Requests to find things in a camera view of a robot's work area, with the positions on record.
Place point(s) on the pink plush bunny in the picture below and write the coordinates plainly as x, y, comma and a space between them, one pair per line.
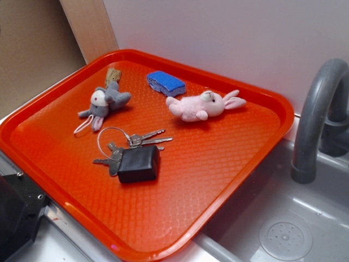
202, 107

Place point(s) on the orange plastic tray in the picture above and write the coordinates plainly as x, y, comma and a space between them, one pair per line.
199, 169

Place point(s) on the grey plastic sink basin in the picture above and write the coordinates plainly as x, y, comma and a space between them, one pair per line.
272, 218

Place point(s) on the silver key left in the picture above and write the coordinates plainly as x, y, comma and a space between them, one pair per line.
114, 161

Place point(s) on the wine cork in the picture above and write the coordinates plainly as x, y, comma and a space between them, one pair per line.
112, 75

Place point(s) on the silver key upper pair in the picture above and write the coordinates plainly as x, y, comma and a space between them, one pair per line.
147, 135

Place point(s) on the silver key lower pair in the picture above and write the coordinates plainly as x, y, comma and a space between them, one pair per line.
143, 142

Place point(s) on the wooden side panel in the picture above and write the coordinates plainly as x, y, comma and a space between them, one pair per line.
91, 27

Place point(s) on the grey plush bunny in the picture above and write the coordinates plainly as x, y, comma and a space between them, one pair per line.
102, 102

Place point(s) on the silver key pair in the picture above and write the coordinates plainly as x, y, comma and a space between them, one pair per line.
147, 135
143, 142

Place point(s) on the grey toy faucet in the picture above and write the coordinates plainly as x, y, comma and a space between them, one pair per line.
323, 125

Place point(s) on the blue sponge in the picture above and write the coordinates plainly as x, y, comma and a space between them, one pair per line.
166, 84

